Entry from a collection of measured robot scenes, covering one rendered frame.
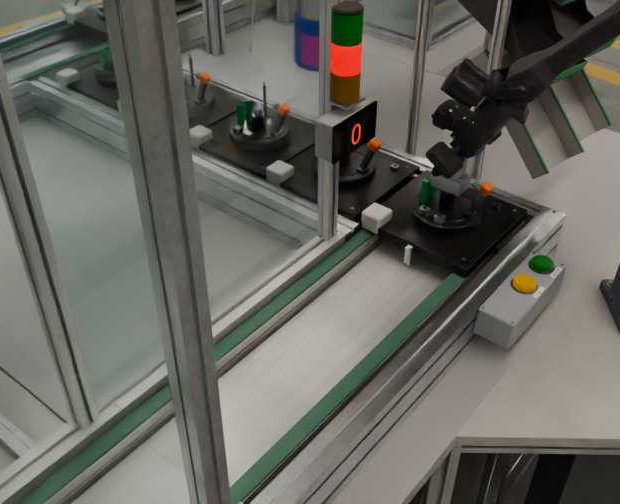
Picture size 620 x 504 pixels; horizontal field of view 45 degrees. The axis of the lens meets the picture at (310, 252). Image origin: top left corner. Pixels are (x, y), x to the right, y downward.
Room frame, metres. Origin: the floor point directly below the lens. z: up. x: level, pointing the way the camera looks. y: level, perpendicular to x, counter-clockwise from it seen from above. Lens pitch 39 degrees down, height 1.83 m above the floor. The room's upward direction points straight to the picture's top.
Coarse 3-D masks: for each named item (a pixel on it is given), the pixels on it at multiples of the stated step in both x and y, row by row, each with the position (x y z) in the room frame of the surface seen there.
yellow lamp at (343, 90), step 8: (360, 72) 1.12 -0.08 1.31; (336, 80) 1.11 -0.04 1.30; (344, 80) 1.10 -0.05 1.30; (352, 80) 1.10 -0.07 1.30; (336, 88) 1.11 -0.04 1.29; (344, 88) 1.10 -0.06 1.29; (352, 88) 1.10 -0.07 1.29; (336, 96) 1.10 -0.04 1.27; (344, 96) 1.10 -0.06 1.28; (352, 96) 1.10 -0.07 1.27; (344, 104) 1.10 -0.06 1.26
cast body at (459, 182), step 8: (464, 168) 1.19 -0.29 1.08; (432, 176) 1.20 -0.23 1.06; (440, 176) 1.19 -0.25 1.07; (456, 176) 1.17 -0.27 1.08; (464, 176) 1.19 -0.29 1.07; (432, 184) 1.20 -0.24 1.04; (440, 184) 1.19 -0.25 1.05; (448, 184) 1.18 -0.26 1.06; (456, 184) 1.17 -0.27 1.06; (464, 184) 1.17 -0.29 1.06; (448, 192) 1.18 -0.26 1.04; (456, 192) 1.16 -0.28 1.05
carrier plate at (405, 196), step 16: (400, 192) 1.28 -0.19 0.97; (416, 192) 1.28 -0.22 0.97; (400, 208) 1.22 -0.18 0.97; (512, 208) 1.22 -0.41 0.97; (400, 224) 1.17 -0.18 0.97; (480, 224) 1.17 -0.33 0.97; (496, 224) 1.17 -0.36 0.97; (512, 224) 1.17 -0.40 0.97; (400, 240) 1.12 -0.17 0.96; (416, 240) 1.11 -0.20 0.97; (432, 240) 1.11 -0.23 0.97; (448, 240) 1.11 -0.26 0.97; (464, 240) 1.11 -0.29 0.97; (480, 240) 1.11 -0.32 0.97; (496, 240) 1.12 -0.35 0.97; (432, 256) 1.08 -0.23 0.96; (448, 256) 1.07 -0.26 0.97; (464, 256) 1.07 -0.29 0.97; (480, 256) 1.07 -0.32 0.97; (464, 272) 1.03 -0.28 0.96
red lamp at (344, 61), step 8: (336, 48) 1.11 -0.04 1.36; (344, 48) 1.10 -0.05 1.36; (352, 48) 1.10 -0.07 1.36; (360, 48) 1.11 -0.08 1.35; (336, 56) 1.11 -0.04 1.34; (344, 56) 1.10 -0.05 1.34; (352, 56) 1.10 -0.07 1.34; (360, 56) 1.11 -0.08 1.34; (336, 64) 1.11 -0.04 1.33; (344, 64) 1.10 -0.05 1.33; (352, 64) 1.10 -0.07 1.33; (360, 64) 1.12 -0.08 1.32; (336, 72) 1.11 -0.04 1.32; (344, 72) 1.10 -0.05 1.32; (352, 72) 1.10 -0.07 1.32
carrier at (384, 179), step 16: (352, 160) 1.37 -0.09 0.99; (384, 160) 1.40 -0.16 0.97; (400, 160) 1.40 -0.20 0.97; (352, 176) 1.31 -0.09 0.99; (368, 176) 1.31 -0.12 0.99; (384, 176) 1.34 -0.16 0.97; (400, 176) 1.34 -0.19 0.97; (352, 192) 1.28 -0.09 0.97; (368, 192) 1.28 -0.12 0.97; (384, 192) 1.28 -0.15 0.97; (352, 208) 1.22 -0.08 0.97
